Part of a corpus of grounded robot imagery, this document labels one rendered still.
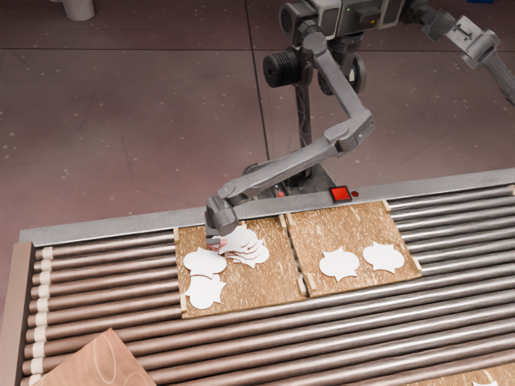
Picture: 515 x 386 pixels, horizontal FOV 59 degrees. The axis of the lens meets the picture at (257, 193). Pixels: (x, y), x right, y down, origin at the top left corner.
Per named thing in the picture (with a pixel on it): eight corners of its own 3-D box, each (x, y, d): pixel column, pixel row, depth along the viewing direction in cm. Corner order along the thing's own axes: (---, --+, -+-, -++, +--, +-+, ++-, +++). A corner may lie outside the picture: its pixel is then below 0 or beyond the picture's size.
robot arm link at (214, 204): (220, 191, 145) (203, 196, 143) (228, 206, 141) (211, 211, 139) (220, 204, 150) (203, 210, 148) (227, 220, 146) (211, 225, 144)
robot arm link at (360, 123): (385, 136, 138) (379, 118, 130) (344, 158, 141) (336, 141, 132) (326, 48, 163) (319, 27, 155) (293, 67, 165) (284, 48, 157)
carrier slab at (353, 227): (283, 217, 175) (283, 214, 174) (382, 202, 183) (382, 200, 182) (310, 298, 153) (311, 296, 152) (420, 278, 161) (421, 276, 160)
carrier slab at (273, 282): (173, 231, 168) (172, 229, 166) (281, 218, 175) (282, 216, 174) (182, 320, 146) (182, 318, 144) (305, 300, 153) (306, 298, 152)
